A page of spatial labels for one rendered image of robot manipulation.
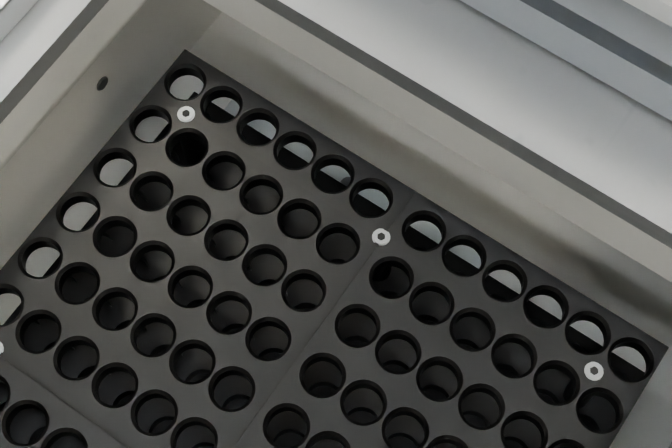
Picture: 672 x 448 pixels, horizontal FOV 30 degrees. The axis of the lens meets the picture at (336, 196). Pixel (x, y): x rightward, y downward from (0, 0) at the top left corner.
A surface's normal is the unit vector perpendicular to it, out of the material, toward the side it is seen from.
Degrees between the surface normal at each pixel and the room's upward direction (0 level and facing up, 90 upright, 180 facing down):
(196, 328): 0
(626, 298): 0
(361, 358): 0
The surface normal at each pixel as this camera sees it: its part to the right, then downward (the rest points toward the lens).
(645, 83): -0.56, 0.76
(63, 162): 0.82, 0.52
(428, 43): 0.00, -0.39
